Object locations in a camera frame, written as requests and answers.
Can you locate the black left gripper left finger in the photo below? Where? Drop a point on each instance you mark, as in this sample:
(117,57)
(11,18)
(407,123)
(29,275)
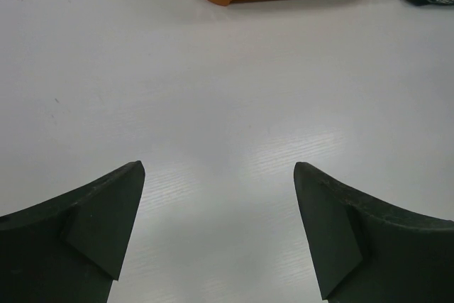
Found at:
(71,248)

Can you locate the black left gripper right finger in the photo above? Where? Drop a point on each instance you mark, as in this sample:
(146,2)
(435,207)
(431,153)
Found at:
(367,250)

